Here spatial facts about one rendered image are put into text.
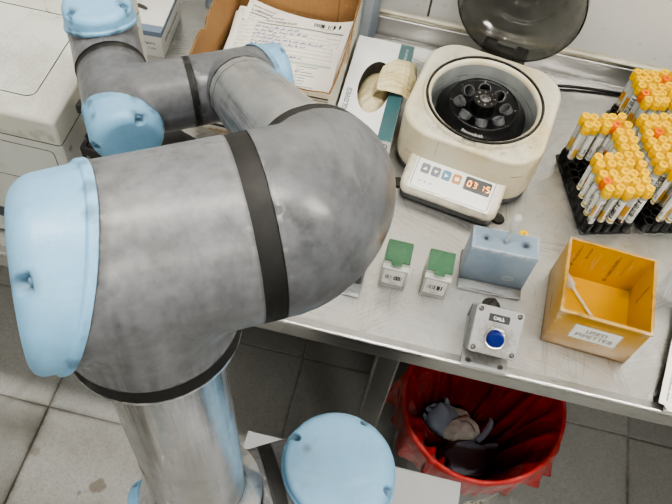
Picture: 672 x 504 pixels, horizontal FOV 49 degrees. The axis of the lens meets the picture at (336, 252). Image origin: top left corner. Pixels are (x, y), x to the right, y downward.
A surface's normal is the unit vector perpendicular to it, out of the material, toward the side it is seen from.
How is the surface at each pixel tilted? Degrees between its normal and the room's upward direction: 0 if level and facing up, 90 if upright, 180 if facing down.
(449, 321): 0
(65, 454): 0
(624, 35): 90
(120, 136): 90
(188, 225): 27
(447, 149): 90
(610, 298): 0
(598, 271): 90
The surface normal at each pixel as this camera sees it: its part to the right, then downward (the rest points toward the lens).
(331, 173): 0.48, -0.42
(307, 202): 0.35, -0.16
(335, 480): 0.19, -0.57
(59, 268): 0.17, -0.04
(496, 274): -0.19, 0.82
